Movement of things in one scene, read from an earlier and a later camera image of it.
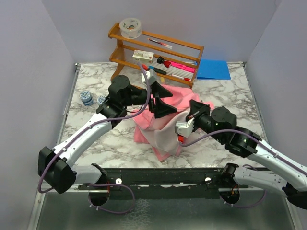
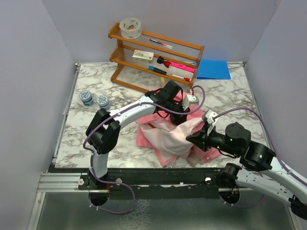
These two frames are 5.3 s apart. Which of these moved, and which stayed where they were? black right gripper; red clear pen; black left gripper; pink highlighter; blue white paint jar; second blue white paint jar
Moved: black left gripper; black right gripper
Stayed: pink highlighter; second blue white paint jar; blue white paint jar; red clear pen
